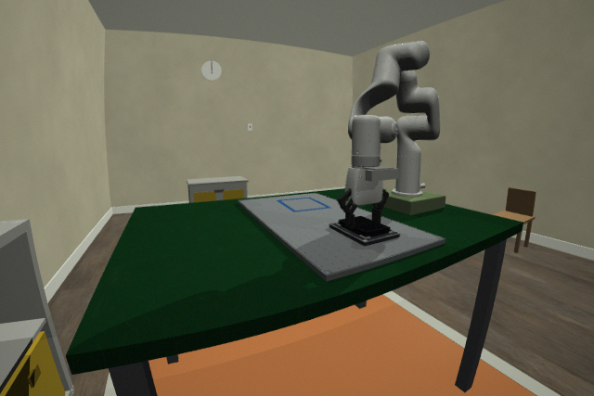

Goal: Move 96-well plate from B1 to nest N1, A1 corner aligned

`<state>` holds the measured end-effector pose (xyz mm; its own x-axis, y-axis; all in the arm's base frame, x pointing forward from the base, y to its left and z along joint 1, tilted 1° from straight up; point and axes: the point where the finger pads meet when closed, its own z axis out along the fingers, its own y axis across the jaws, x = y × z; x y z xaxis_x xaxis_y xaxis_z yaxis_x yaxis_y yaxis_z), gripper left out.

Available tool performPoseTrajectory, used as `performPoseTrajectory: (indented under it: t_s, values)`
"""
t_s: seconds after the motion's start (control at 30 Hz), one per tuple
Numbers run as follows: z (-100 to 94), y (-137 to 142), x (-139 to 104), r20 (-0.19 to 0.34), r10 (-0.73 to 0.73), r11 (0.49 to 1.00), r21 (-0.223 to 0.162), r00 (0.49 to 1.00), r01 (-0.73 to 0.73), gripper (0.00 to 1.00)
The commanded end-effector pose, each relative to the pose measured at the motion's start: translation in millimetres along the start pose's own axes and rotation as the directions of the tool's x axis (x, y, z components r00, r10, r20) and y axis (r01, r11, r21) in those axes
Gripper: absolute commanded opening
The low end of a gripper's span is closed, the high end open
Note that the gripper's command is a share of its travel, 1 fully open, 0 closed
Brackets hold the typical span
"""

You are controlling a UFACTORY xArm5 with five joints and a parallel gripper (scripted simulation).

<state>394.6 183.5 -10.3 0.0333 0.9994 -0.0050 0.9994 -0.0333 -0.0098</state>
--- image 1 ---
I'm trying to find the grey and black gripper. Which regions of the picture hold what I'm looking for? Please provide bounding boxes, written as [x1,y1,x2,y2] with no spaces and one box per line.
[337,166,389,229]

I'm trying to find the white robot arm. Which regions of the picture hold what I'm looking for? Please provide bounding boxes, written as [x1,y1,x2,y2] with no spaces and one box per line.
[348,41,440,197]

